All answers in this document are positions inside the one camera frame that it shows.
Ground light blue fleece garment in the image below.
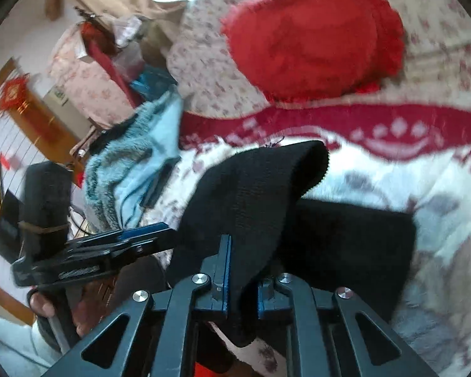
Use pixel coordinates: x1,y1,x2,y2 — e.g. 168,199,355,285
82,85,183,232

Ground cluttered bedside pile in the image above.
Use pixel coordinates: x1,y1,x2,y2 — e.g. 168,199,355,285
46,3,182,130

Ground red and white plush blanket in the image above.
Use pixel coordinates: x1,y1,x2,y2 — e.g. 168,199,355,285
142,105,471,376

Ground red heart-shaped frilled pillow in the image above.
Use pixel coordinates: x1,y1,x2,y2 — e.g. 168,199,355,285
221,0,405,103

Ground floral beige quilt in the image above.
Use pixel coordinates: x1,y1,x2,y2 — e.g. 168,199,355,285
167,0,471,119

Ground wooden door frame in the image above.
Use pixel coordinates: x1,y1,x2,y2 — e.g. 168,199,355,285
0,58,84,181

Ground black knit pants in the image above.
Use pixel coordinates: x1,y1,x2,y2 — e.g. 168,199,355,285
166,140,416,346

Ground person's left hand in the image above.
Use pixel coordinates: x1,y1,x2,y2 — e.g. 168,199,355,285
27,266,123,338

